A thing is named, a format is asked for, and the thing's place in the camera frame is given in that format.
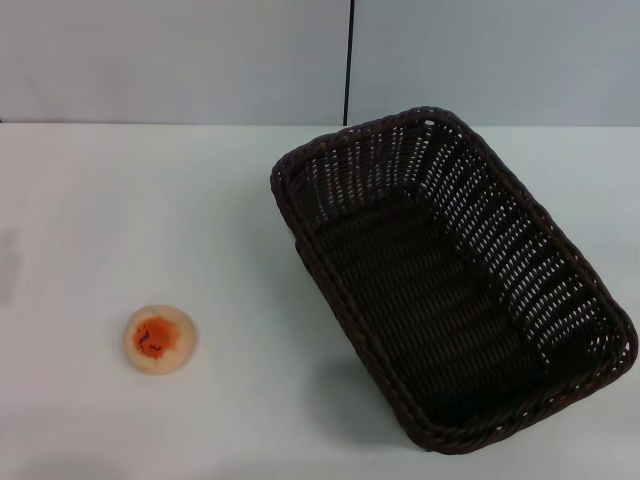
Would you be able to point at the round bun with orange centre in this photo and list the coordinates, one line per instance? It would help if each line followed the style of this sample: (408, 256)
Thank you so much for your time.
(156, 340)

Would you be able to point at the black woven rectangular basket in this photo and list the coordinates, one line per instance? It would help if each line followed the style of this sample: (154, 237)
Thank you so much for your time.
(425, 280)

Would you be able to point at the dark vertical wall strip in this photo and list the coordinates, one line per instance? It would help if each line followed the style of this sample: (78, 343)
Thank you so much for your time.
(348, 60)

